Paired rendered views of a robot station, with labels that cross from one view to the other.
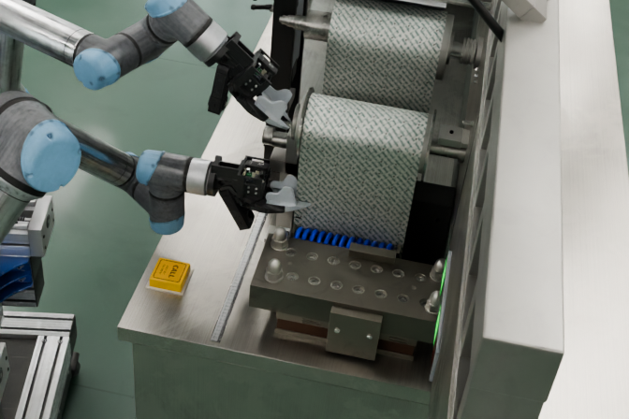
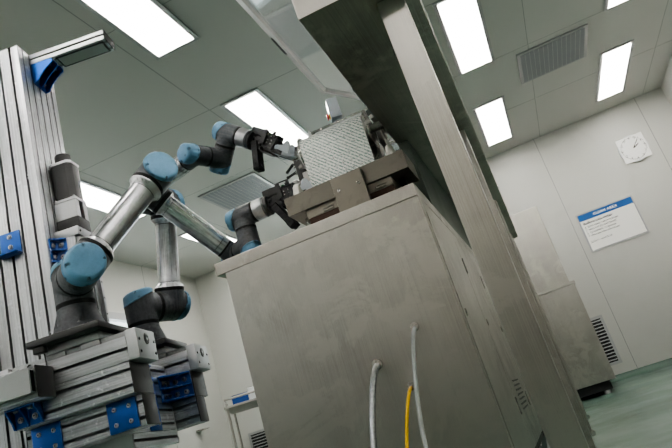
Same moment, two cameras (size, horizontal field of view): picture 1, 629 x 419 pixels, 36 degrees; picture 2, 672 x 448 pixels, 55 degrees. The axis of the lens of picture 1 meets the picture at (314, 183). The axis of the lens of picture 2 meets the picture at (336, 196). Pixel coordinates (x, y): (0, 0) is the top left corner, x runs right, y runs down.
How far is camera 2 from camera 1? 2.11 m
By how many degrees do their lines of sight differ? 58
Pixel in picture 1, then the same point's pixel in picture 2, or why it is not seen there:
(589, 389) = not seen: outside the picture
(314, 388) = (340, 234)
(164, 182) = (239, 214)
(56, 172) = (163, 168)
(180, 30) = (227, 131)
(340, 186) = (331, 165)
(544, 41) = not seen: outside the picture
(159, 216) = (243, 240)
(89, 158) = (198, 222)
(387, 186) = (354, 148)
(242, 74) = (262, 135)
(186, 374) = (263, 278)
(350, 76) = not seen: hidden behind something
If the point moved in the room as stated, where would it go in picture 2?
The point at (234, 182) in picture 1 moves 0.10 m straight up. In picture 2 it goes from (277, 196) to (269, 171)
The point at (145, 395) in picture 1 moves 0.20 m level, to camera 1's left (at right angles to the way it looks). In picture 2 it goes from (244, 319) to (182, 341)
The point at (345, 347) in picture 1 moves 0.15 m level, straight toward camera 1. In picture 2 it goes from (350, 201) to (335, 188)
